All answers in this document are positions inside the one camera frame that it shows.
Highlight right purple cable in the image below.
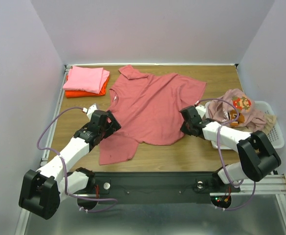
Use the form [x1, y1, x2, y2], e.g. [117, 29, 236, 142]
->
[196, 98, 257, 212]

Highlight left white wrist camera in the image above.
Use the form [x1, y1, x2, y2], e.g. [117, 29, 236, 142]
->
[82, 103, 98, 120]

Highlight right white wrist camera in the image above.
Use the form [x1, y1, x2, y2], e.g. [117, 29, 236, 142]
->
[195, 101, 206, 118]

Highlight dusty rose t shirt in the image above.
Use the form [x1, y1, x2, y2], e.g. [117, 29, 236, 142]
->
[99, 65, 206, 165]

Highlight beige t shirt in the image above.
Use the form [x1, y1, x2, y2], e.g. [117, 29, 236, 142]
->
[262, 114, 277, 135]

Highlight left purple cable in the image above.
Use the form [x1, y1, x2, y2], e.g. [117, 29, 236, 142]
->
[36, 107, 118, 213]

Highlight white plastic laundry basket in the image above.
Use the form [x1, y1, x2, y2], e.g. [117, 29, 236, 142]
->
[205, 101, 285, 150]

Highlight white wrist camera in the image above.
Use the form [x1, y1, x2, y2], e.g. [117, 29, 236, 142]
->
[195, 101, 206, 118]
[82, 103, 98, 120]

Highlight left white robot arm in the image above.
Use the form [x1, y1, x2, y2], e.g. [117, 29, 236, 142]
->
[19, 105, 121, 219]

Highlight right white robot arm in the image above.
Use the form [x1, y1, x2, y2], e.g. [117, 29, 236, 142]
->
[180, 105, 281, 191]

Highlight folded orange t shirt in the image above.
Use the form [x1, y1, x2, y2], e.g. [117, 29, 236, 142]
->
[65, 75, 110, 98]

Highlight mauve pixel print t shirt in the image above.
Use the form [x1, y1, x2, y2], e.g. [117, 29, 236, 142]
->
[207, 89, 266, 132]

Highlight folded pink t shirt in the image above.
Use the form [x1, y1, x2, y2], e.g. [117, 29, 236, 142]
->
[63, 66, 110, 94]

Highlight purple cable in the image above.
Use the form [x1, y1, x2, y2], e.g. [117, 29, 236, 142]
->
[196, 98, 257, 212]
[36, 107, 118, 213]

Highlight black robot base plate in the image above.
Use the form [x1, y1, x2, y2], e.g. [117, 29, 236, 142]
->
[66, 171, 241, 205]

